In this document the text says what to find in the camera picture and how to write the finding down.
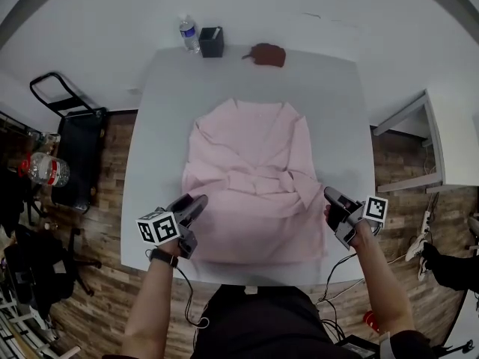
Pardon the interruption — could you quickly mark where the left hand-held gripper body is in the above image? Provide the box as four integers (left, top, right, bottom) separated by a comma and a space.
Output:
135, 200, 200, 260

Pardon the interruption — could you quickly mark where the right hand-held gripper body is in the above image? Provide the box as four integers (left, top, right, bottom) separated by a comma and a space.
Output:
332, 195, 389, 252

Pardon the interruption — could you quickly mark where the pink robe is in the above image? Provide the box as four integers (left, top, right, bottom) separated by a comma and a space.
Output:
182, 97, 331, 266

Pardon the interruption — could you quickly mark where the person's left forearm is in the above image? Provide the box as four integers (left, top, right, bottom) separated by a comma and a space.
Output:
123, 243, 185, 355

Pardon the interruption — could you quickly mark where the person's right forearm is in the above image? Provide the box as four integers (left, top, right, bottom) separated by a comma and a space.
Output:
349, 221, 417, 348

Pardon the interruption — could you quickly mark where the black wrist watch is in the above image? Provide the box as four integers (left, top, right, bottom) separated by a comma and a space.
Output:
149, 248, 180, 269

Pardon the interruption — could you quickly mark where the white power strip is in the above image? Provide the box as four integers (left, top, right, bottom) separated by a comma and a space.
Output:
420, 209, 436, 236

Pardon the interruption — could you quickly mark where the black hand cart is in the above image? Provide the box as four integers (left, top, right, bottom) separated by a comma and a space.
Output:
29, 72, 110, 215

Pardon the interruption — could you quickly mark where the white side table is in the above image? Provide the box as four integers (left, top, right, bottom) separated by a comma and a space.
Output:
370, 88, 479, 195

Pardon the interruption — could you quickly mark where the black device box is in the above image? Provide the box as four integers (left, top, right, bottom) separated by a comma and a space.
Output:
334, 334, 379, 359

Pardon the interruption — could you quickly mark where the large clear water jug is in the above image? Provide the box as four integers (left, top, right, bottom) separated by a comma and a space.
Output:
18, 152, 71, 188

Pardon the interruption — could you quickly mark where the person's black clothing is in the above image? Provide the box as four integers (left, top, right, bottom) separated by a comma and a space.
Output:
192, 283, 435, 359

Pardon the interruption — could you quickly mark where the clear empty bottle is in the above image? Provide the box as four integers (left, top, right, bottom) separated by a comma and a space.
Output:
28, 131, 61, 155

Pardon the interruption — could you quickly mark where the brown leather pouch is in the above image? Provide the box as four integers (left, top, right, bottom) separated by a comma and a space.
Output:
242, 43, 287, 69

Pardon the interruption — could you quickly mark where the black square holder box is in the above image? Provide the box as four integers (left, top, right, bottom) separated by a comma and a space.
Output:
198, 26, 225, 59

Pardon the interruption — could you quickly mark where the white metal rack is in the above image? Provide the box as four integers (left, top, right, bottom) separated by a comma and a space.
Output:
0, 289, 82, 359

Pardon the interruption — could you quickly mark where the small clear water bottle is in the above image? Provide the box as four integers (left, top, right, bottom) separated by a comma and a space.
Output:
178, 13, 201, 55

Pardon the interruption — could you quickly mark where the right hand-held gripper cable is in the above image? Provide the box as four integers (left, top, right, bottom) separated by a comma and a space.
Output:
315, 254, 376, 314

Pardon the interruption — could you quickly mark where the hand-held gripper cable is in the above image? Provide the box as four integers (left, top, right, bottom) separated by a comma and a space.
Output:
144, 250, 211, 329
315, 254, 376, 314

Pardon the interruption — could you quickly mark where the left hand-held gripper cable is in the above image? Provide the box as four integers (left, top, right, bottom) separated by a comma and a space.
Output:
144, 250, 211, 329

